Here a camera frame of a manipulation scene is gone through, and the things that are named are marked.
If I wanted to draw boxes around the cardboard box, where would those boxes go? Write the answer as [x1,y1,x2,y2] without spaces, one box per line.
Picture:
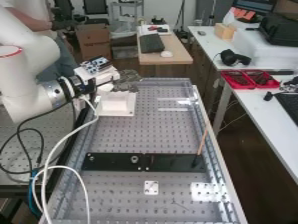
[73,23,113,61]

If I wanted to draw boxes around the small white box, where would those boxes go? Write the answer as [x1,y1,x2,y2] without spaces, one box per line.
[94,90,138,118]

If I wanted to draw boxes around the blue cable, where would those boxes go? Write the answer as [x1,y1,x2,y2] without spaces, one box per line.
[26,169,45,215]

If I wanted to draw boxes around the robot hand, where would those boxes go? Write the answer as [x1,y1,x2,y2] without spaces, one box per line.
[72,56,143,94]

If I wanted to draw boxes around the red tray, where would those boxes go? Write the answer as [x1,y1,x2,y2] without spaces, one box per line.
[219,69,258,90]
[244,69,282,89]

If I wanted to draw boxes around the black headphones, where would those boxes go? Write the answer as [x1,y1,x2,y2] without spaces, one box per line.
[219,48,252,67]

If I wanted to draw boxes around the clear box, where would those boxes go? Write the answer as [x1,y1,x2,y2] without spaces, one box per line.
[38,77,247,224]

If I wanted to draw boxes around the black plate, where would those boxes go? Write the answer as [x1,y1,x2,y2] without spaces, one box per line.
[80,152,209,174]

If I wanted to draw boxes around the small tan box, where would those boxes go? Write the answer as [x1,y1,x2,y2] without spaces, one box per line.
[214,22,236,42]

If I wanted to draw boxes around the white cable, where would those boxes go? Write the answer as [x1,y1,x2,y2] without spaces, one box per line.
[30,94,99,224]

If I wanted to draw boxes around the thin stick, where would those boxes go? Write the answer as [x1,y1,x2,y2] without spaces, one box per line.
[190,129,210,168]

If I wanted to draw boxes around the black case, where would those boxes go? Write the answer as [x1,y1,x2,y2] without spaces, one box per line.
[258,13,298,47]

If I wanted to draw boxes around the wooden desk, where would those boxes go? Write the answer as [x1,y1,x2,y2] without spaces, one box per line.
[135,24,195,78]

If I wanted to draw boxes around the black keyboard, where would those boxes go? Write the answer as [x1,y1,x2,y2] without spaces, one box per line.
[138,33,166,54]
[274,92,298,126]

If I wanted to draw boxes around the black rounded device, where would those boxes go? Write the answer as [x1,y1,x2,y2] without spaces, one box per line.
[262,91,275,102]

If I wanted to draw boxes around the white desk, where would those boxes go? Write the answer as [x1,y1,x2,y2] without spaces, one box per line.
[187,25,298,76]
[211,74,298,188]

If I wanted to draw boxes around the small white flat piece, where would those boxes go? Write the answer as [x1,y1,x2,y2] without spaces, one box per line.
[142,180,159,196]

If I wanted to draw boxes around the black cable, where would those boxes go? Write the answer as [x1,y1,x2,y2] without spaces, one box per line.
[0,98,85,176]

